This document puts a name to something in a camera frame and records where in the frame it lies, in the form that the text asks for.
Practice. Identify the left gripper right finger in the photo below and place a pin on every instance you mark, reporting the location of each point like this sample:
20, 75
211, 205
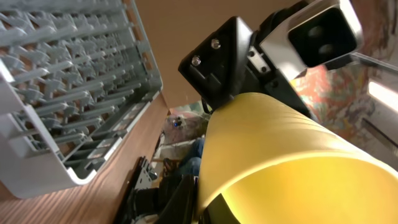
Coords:
218, 212

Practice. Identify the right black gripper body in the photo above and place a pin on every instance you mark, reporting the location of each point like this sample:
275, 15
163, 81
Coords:
230, 62

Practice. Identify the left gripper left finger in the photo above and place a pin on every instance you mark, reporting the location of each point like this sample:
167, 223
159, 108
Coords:
181, 206

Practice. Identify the yellow plastic cup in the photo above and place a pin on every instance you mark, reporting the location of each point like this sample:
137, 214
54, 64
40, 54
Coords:
272, 164

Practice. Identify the grey dishwasher rack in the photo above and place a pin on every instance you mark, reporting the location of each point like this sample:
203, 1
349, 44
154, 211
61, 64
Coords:
76, 76

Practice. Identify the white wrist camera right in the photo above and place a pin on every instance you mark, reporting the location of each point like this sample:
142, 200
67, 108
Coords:
319, 33

